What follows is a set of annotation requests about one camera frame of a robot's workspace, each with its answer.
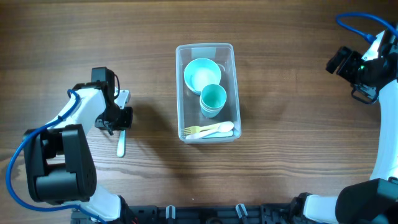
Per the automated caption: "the mint green plastic fork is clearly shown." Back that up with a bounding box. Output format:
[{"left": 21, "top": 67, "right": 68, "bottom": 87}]
[{"left": 116, "top": 130, "right": 126, "bottom": 157}]

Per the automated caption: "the yellow plastic fork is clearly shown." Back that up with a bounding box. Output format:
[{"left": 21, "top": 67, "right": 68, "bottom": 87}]
[{"left": 183, "top": 124, "right": 218, "bottom": 136}]

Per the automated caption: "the blue plastic cup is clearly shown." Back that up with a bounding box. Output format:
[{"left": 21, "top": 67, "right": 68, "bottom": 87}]
[{"left": 201, "top": 109, "right": 220, "bottom": 118}]

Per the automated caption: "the green plastic bowl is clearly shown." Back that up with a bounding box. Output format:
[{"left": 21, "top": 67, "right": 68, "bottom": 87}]
[{"left": 183, "top": 58, "right": 221, "bottom": 91}]

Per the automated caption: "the green plastic cup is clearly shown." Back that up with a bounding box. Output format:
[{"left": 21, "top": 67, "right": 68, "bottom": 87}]
[{"left": 200, "top": 84, "right": 227, "bottom": 110}]

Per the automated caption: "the light blue plastic fork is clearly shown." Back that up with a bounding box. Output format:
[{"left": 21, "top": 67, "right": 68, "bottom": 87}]
[{"left": 205, "top": 130, "right": 234, "bottom": 138}]

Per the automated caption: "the cream plastic spoon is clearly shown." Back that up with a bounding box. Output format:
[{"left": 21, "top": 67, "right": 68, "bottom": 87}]
[{"left": 185, "top": 121, "right": 234, "bottom": 140}]

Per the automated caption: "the blue plastic bowl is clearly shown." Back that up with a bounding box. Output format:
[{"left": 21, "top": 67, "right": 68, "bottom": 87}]
[{"left": 190, "top": 89, "right": 201, "bottom": 96}]

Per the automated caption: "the pink plastic cup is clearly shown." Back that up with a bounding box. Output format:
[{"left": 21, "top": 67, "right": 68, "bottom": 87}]
[{"left": 200, "top": 104, "right": 224, "bottom": 113}]

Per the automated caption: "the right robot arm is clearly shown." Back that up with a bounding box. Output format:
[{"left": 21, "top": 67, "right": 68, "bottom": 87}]
[{"left": 218, "top": 27, "right": 381, "bottom": 203}]

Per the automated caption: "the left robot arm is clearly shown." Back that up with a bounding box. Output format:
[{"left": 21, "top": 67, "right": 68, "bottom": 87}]
[{"left": 23, "top": 67, "right": 138, "bottom": 223}]

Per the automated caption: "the clear plastic container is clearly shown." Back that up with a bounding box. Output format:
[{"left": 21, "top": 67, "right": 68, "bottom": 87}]
[{"left": 175, "top": 43, "right": 242, "bottom": 144}]

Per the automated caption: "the left blue cable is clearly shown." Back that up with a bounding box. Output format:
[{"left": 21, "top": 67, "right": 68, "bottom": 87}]
[{"left": 5, "top": 89, "right": 108, "bottom": 224}]

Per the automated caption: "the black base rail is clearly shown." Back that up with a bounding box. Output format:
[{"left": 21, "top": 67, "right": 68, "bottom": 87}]
[{"left": 70, "top": 203, "right": 312, "bottom": 224}]

